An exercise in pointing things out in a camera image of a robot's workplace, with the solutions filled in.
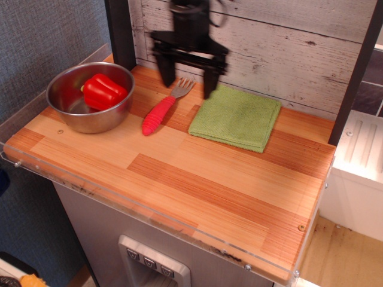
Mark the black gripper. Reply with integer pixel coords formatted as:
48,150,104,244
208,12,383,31
151,8,229,99

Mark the green cloth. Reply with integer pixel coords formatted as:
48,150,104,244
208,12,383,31
188,85,281,153

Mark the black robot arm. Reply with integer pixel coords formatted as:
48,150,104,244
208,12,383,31
150,1,229,99

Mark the clear acrylic edge guard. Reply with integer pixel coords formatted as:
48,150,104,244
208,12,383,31
5,137,335,285

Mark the red toy bell pepper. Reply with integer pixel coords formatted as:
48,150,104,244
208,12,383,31
81,74,128,111

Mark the stainless steel bowl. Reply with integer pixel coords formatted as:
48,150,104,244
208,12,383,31
45,62,135,134

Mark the grey toy fridge cabinet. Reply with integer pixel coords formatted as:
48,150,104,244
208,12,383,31
54,184,273,286

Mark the silver dispenser panel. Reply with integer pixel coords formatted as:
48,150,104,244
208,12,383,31
118,235,192,286

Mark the white toy sink unit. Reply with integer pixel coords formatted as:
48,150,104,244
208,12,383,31
318,44,383,242

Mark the yellow object at corner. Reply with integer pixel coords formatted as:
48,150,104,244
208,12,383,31
19,274,47,287

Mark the red-handled metal fork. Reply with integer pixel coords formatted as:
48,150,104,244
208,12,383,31
142,78,195,136

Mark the dark left vertical post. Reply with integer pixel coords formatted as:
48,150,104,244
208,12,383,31
104,0,136,70

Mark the dark vertical post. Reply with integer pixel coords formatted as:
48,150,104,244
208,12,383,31
328,0,382,146
104,0,136,70

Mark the dark right vertical post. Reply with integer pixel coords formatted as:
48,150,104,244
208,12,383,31
328,0,382,146

